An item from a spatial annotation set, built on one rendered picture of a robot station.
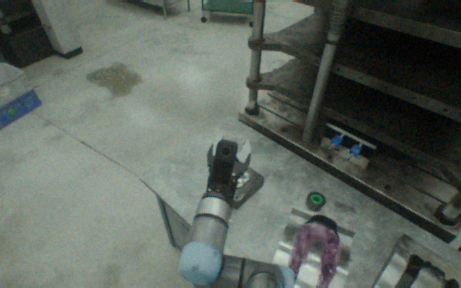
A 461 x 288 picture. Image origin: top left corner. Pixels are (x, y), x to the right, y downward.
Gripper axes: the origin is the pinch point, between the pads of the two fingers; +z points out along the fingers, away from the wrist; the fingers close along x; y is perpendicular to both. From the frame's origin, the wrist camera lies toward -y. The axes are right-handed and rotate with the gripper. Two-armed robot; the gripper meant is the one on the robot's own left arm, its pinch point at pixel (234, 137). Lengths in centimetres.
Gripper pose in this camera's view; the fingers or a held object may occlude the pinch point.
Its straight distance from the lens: 75.3
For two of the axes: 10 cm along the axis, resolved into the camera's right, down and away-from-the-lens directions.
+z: 2.0, -6.8, 7.1
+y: -1.3, 6.9, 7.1
